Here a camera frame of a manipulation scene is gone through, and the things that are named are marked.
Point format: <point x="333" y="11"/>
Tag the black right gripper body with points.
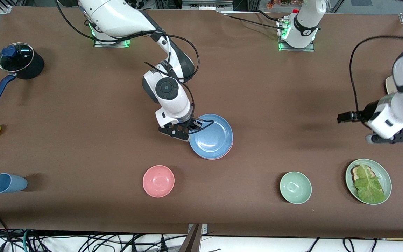
<point x="190" y="123"/>

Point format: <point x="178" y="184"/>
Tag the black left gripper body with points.
<point x="366" y="113"/>

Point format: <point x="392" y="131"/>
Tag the blue plate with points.
<point x="213" y="138"/>

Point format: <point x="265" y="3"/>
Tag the pink plate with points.
<point x="223" y="156"/>

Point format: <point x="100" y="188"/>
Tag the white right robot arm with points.
<point x="117" y="17"/>

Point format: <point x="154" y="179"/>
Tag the toasted bread slice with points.
<point x="356" y="171"/>

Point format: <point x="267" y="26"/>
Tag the brown table cover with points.
<point x="243" y="87"/>

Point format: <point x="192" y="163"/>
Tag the pink bowl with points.
<point x="158" y="181"/>

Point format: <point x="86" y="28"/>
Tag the green lettuce leaf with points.
<point x="369" y="185"/>

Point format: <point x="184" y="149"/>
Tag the green plate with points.
<point x="387" y="182"/>

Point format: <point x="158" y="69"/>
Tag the green bowl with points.
<point x="295" y="187"/>

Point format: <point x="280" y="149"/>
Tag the dark stand pole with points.
<point x="191" y="241"/>

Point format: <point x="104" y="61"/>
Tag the grey metal box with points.
<point x="206" y="4"/>

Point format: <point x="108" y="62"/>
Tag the orange artificial flowers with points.
<point x="282" y="3"/>

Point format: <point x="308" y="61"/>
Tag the glass lid with blue knob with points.
<point x="16" y="57"/>

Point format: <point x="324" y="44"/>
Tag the blue cup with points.
<point x="9" y="183"/>

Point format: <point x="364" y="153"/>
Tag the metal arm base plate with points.
<point x="311" y="47"/>
<point x="100" y="43"/>

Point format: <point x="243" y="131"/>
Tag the small metal edge bracket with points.
<point x="205" y="229"/>

